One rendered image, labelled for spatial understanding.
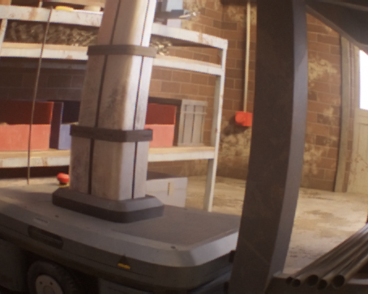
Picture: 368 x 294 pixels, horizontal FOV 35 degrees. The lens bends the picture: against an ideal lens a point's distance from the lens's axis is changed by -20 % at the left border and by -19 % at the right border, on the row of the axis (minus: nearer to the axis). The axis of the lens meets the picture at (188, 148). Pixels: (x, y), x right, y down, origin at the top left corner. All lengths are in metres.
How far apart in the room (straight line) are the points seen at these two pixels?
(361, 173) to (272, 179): 3.33
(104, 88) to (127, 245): 0.38
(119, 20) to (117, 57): 0.09
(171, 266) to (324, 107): 3.41
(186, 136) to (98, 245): 1.91
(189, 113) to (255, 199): 1.92
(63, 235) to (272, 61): 0.51
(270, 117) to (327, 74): 3.32
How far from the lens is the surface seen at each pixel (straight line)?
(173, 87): 4.34
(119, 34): 1.42
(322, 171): 4.48
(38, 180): 2.30
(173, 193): 3.10
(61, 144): 2.37
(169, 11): 2.71
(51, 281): 1.31
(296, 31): 1.16
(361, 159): 4.46
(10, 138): 2.14
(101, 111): 1.41
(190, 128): 3.10
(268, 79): 1.16
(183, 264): 1.15
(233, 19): 4.82
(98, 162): 1.41
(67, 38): 2.31
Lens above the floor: 0.52
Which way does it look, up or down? 4 degrees down
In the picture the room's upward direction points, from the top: 6 degrees clockwise
